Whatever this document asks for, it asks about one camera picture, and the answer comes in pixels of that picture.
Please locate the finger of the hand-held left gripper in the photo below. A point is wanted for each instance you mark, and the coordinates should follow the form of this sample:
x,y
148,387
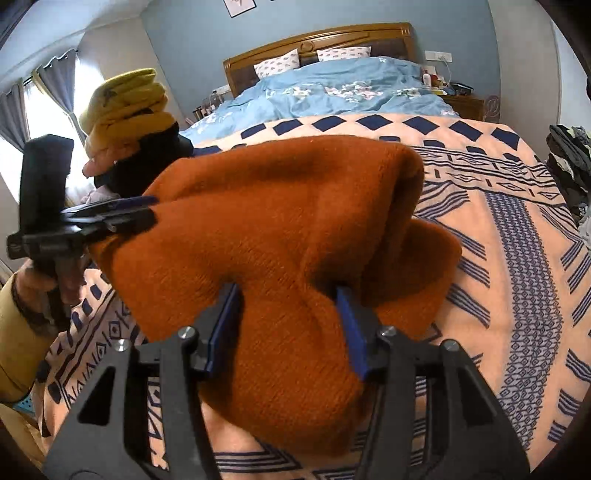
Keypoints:
x,y
124,220
120,204

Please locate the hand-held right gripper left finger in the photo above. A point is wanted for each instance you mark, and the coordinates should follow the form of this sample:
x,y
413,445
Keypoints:
x,y
225,319

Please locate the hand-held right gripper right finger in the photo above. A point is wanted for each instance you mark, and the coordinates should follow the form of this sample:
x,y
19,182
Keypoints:
x,y
353,332

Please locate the rust orange knit sweater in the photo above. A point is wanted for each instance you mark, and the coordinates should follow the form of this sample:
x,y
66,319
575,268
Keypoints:
x,y
277,230

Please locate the pile of dark clothes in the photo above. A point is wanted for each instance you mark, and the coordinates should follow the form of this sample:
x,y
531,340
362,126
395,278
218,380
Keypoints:
x,y
570,161

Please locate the person's left hand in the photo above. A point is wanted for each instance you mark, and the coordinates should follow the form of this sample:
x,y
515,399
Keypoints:
x,y
71,286

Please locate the light folded garment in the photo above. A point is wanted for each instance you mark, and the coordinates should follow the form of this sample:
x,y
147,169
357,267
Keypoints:
x,y
94,196

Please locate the black folded garment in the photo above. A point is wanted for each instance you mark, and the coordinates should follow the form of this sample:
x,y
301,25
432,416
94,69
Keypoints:
x,y
147,157

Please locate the grey curtain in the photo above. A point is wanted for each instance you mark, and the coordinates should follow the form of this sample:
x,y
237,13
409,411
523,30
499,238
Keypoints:
x,y
14,115
57,83

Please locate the yellow folded garment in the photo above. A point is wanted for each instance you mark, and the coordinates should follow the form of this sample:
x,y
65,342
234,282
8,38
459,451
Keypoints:
x,y
124,110

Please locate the peach navy printed blanket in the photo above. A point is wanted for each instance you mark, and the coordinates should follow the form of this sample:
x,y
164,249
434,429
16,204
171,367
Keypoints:
x,y
480,392

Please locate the light blue floral duvet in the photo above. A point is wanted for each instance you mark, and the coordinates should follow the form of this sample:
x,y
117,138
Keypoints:
x,y
323,87

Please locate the wooden nightstand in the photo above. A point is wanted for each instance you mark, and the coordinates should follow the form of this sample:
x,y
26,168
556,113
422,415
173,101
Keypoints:
x,y
466,105

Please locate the wooden headboard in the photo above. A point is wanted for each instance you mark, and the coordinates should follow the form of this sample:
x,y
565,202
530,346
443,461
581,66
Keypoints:
x,y
323,39

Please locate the white bottle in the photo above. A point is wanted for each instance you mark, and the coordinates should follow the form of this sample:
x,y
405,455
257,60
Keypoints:
x,y
427,78

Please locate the pink wall picture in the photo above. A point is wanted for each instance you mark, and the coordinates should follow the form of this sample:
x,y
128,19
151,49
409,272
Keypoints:
x,y
239,5

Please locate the white wall socket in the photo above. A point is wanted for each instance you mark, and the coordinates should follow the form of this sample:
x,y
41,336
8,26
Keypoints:
x,y
437,56

